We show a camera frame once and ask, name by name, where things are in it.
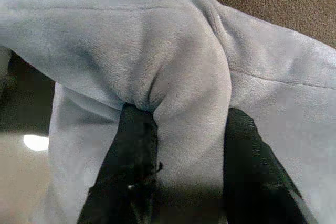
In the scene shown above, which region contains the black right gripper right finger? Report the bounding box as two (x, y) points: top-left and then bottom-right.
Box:
(223, 107), (308, 224)

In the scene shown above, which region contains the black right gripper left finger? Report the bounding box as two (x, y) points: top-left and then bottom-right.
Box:
(77, 103), (163, 224)

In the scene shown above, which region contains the light grey plush pillow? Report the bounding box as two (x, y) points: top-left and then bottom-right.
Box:
(0, 0), (336, 224)

